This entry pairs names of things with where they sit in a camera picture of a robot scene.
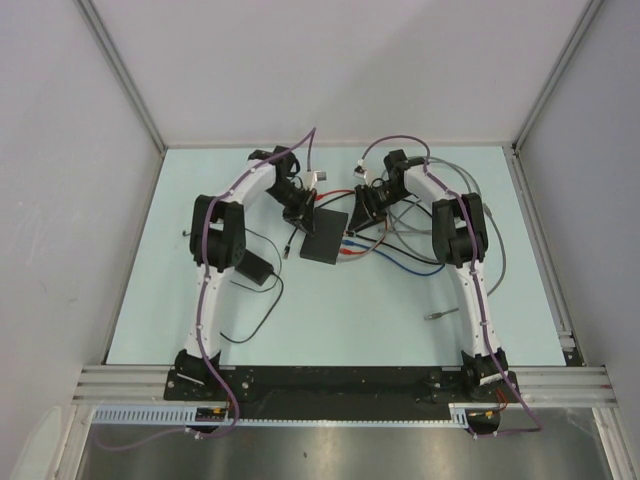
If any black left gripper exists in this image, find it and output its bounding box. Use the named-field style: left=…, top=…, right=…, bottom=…
left=266, top=181, right=317, bottom=238

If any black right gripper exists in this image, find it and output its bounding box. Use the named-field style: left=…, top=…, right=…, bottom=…
left=349, top=182, right=412, bottom=232

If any black network switch box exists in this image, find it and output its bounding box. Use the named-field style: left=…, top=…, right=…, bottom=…
left=299, top=208, right=349, bottom=265

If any thin black power cable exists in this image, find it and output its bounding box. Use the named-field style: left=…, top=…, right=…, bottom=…
left=217, top=227, right=285, bottom=345

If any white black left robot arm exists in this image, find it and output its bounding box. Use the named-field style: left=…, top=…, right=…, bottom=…
left=165, top=146, right=317, bottom=400

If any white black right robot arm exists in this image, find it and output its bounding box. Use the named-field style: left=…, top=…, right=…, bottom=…
left=348, top=150, right=508, bottom=401

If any black power adapter brick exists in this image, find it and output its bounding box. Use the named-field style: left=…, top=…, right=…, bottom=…
left=236, top=250, right=275, bottom=286

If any red ethernet cable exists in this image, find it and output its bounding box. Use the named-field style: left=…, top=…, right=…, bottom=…
left=314, top=188, right=390, bottom=256

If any blue ethernet cable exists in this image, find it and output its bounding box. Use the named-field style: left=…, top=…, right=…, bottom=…
left=339, top=239, right=446, bottom=277

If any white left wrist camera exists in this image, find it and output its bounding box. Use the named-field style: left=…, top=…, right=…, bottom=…
left=302, top=170, right=327, bottom=190

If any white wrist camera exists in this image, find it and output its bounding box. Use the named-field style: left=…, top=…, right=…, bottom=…
left=302, top=170, right=327, bottom=190
left=353, top=159, right=374, bottom=185

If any black flat ethernet cable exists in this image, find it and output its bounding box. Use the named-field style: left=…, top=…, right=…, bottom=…
left=283, top=193, right=446, bottom=264

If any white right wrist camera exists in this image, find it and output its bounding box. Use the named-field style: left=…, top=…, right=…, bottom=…
left=353, top=159, right=374, bottom=185

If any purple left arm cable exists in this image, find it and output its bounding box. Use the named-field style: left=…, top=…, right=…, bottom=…
left=94, top=125, right=318, bottom=454

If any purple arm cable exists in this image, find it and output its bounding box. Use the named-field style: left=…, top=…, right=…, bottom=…
left=94, top=125, right=318, bottom=454
left=357, top=134, right=546, bottom=437

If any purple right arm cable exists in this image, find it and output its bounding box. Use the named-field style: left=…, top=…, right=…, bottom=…
left=357, top=134, right=546, bottom=437

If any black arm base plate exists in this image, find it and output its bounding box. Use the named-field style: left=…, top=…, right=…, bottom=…
left=163, top=366, right=517, bottom=416

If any aluminium front frame rail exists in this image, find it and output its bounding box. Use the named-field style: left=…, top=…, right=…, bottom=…
left=73, top=365, right=617, bottom=408

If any grey slotted cable duct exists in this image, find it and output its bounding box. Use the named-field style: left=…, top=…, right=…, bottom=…
left=93, top=404, right=468, bottom=428

